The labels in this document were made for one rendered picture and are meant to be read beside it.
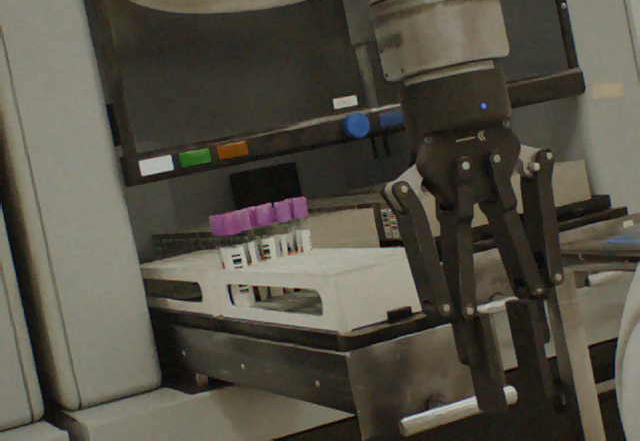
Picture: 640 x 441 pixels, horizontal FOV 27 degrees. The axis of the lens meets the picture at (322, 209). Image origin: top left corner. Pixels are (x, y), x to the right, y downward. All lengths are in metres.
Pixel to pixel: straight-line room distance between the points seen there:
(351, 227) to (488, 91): 0.67
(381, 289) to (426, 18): 0.27
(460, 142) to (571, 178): 0.79
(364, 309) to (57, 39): 0.56
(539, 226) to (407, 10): 0.18
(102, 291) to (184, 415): 0.17
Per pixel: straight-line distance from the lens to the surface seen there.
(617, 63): 1.78
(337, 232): 1.54
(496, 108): 0.91
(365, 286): 1.07
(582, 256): 1.27
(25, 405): 1.46
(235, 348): 1.27
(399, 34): 0.90
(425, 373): 1.06
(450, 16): 0.89
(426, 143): 0.91
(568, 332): 1.34
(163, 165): 1.46
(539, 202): 0.95
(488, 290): 1.55
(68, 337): 1.46
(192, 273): 1.40
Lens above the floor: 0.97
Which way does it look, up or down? 3 degrees down
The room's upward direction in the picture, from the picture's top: 11 degrees counter-clockwise
